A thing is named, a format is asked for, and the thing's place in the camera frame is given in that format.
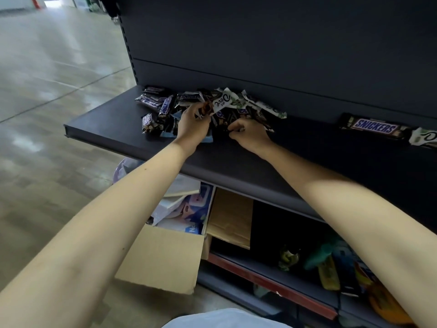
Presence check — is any dark grey metal shelf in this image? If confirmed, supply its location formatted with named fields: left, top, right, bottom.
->
left=64, top=0, right=437, bottom=328

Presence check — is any cardboard box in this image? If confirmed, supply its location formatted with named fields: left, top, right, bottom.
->
left=114, top=187, right=214, bottom=296

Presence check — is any yellow plastic bottle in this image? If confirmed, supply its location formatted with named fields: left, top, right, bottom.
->
left=317, top=256, right=342, bottom=292

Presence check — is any person's left forearm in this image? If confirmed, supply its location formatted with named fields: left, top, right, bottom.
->
left=0, top=139, right=197, bottom=328

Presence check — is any Snickers bar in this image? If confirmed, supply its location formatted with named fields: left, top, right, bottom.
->
left=339, top=112, right=412, bottom=142

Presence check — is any person's left hand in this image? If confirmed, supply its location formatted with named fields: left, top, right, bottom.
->
left=172, top=102, right=213, bottom=158

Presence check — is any pile of mixed chocolate bars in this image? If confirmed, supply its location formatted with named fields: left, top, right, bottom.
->
left=135, top=86, right=287, bottom=143

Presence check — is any orange plastic tub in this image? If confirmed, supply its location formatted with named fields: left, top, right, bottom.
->
left=367, top=282, right=416, bottom=327

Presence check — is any person's right forearm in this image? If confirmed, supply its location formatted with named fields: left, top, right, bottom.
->
left=261, top=143, right=437, bottom=328

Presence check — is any blue printed package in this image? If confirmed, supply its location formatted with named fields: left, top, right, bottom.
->
left=158, top=184, right=214, bottom=236

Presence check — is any dark blue carton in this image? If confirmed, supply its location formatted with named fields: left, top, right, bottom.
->
left=333, top=247, right=362, bottom=297

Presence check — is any teal plastic bottle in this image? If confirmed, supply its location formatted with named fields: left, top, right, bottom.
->
left=304, top=235, right=342, bottom=270

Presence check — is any person's right hand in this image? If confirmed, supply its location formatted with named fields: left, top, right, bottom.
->
left=227, top=117, right=275, bottom=157

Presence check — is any orange blue detergent bag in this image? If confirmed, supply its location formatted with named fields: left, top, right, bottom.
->
left=353, top=262, right=378, bottom=287

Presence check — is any purple plastic basin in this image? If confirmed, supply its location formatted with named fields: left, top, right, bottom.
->
left=112, top=159, right=146, bottom=187

